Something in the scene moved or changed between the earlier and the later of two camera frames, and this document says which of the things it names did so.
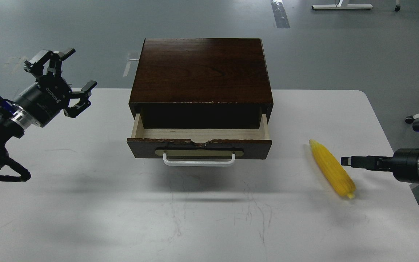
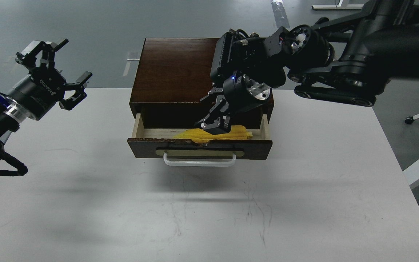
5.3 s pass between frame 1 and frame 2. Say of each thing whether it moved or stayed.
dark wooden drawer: stayed
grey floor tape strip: stayed
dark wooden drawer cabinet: stayed
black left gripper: moved
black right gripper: moved
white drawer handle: stayed
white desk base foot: stayed
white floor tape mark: stayed
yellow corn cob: moved
